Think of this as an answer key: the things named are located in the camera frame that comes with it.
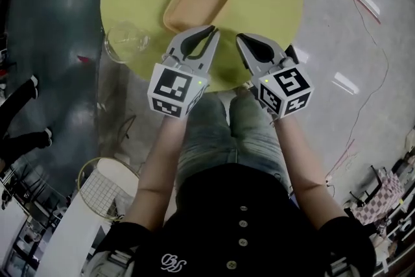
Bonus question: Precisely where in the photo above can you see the white wire basket gold rim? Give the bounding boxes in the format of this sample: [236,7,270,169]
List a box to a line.
[77,157,141,222]

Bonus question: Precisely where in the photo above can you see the white open shelf unit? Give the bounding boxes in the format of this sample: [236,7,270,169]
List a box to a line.
[372,152,415,273]

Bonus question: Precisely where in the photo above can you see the clear glass cup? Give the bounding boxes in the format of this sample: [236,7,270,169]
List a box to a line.
[104,21,152,63]

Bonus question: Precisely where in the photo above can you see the pink checkered cloth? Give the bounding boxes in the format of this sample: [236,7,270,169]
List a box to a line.
[351,171,405,226]

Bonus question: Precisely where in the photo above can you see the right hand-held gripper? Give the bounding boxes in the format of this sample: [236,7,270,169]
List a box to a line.
[235,34,315,119]

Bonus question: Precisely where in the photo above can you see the person's beige shoe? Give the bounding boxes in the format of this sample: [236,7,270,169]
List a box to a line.
[235,84,257,98]

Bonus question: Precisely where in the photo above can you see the person's left forearm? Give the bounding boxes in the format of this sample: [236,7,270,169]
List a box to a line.
[124,115,189,231]

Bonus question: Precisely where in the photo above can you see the white shoulder strap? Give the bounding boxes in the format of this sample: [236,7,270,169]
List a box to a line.
[327,252,357,277]
[87,248,137,277]

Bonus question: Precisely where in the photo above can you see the tan tray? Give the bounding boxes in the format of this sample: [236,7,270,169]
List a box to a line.
[163,0,230,35]

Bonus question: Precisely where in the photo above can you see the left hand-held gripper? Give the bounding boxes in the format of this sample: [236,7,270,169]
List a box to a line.
[147,25,221,121]

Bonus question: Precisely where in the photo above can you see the person's blue jeans legs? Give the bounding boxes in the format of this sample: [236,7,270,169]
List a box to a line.
[176,93,292,199]

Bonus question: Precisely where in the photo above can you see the person's right forearm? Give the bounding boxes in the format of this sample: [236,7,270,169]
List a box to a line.
[272,115,344,231]

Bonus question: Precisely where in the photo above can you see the person's black buttoned shirt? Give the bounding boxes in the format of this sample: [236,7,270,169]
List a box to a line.
[93,163,379,277]

